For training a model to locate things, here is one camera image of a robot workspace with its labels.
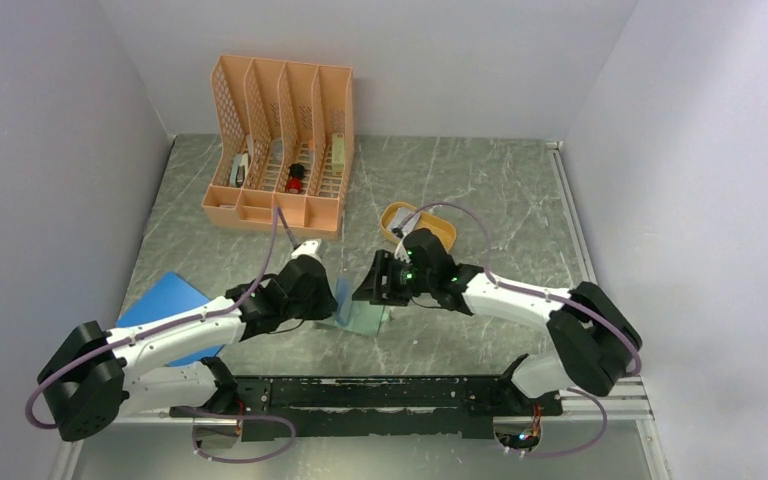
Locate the grey white utility knife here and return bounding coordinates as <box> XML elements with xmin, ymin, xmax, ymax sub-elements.
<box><xmin>229</xmin><ymin>150</ymin><xmax>250</xmax><ymax>188</ymax></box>

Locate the pale green eraser box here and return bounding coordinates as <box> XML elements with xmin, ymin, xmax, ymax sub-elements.
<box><xmin>330</xmin><ymin>133</ymin><xmax>346</xmax><ymax>177</ymax></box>

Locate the light blue credit card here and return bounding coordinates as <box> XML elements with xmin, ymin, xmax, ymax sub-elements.
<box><xmin>334</xmin><ymin>276</ymin><xmax>352</xmax><ymax>329</ymax></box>

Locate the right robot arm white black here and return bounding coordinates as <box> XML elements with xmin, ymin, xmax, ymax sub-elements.
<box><xmin>352</xmin><ymin>229</ymin><xmax>642</xmax><ymax>414</ymax></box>

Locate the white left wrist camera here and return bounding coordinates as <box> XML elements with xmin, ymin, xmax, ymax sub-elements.
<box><xmin>290</xmin><ymin>239</ymin><xmax>323</xmax><ymax>262</ymax></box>

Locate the red black small bottle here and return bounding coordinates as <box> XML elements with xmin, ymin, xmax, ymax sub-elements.
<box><xmin>285</xmin><ymin>163</ymin><xmax>306</xmax><ymax>194</ymax></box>

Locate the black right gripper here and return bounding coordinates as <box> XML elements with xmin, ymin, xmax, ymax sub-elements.
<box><xmin>352</xmin><ymin>249</ymin><xmax>435</xmax><ymax>306</ymax></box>

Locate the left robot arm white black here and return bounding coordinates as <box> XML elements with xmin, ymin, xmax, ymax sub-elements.
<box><xmin>26</xmin><ymin>254</ymin><xmax>338</xmax><ymax>442</ymax></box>

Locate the card in yellow tray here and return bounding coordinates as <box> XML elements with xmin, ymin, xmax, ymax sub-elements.
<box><xmin>386</xmin><ymin>210</ymin><xmax>421</xmax><ymax>239</ymax></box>

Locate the peach plastic file organizer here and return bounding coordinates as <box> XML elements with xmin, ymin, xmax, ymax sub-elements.
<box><xmin>202</xmin><ymin>55</ymin><xmax>355</xmax><ymax>238</ymax></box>

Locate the yellow oval tray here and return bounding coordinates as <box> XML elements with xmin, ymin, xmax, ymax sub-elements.
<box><xmin>380</xmin><ymin>201</ymin><xmax>457</xmax><ymax>251</ymax></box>

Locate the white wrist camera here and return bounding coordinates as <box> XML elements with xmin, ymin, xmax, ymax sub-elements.
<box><xmin>394</xmin><ymin>230</ymin><xmax>412</xmax><ymax>261</ymax></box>
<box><xmin>290</xmin><ymin>239</ymin><xmax>323</xmax><ymax>262</ymax></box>

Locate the aluminium rail frame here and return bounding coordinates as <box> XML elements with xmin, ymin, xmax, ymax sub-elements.
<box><xmin>49</xmin><ymin>140</ymin><xmax>671</xmax><ymax>480</ymax></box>

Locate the blue notebook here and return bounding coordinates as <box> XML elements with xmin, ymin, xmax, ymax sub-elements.
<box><xmin>115</xmin><ymin>272</ymin><xmax>210</xmax><ymax>328</ymax></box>

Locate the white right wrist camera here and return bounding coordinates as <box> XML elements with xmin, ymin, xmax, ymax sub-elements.
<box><xmin>394</xmin><ymin>230</ymin><xmax>412</xmax><ymax>261</ymax></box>

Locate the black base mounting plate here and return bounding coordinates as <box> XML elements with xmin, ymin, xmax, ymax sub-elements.
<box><xmin>193</xmin><ymin>375</ymin><xmax>563</xmax><ymax>439</ymax></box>

